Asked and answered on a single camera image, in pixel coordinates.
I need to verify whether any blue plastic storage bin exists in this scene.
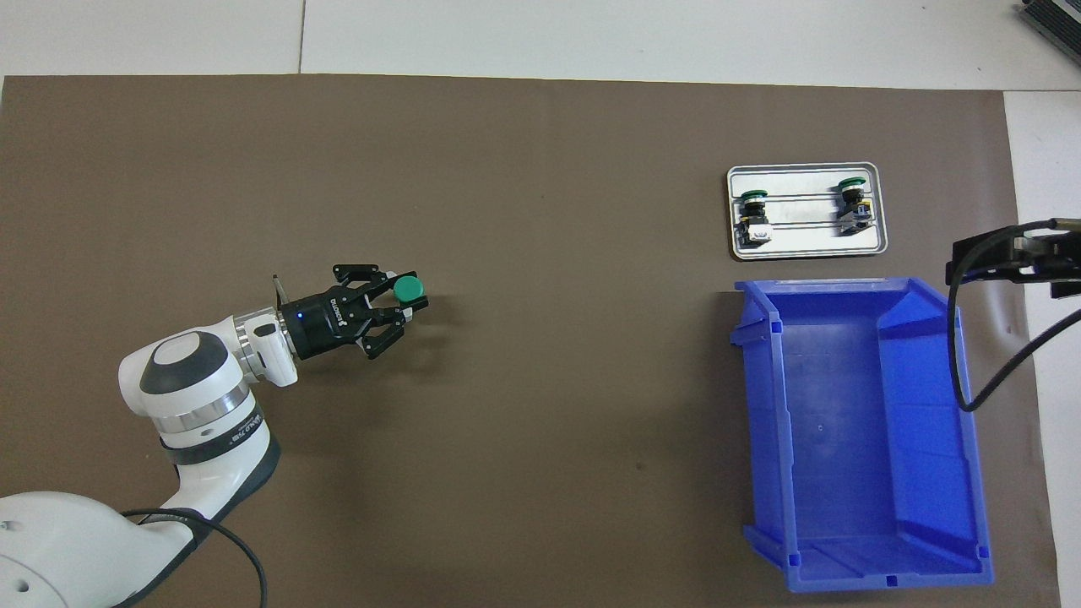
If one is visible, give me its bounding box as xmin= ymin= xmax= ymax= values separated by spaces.
xmin=729 ymin=277 xmax=996 ymax=592

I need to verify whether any brown table mat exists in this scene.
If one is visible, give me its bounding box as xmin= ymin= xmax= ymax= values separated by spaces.
xmin=0 ymin=74 xmax=1061 ymax=608

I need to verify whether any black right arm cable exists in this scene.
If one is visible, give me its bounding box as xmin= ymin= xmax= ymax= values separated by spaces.
xmin=946 ymin=218 xmax=1081 ymax=413

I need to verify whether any green mushroom push button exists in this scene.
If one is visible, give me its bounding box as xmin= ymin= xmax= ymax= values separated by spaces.
xmin=836 ymin=177 xmax=872 ymax=236
xmin=735 ymin=191 xmax=774 ymax=247
xmin=391 ymin=275 xmax=427 ymax=322

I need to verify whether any grey metal tray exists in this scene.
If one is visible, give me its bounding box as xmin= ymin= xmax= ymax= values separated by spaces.
xmin=726 ymin=162 xmax=889 ymax=260

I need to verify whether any grey ribbed device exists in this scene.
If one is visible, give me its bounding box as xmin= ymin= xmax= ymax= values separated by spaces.
xmin=1018 ymin=0 xmax=1081 ymax=45

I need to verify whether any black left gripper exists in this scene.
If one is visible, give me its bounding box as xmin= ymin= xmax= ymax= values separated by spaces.
xmin=281 ymin=263 xmax=415 ymax=362

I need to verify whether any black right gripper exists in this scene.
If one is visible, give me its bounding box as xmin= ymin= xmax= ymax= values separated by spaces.
xmin=946 ymin=226 xmax=1081 ymax=298

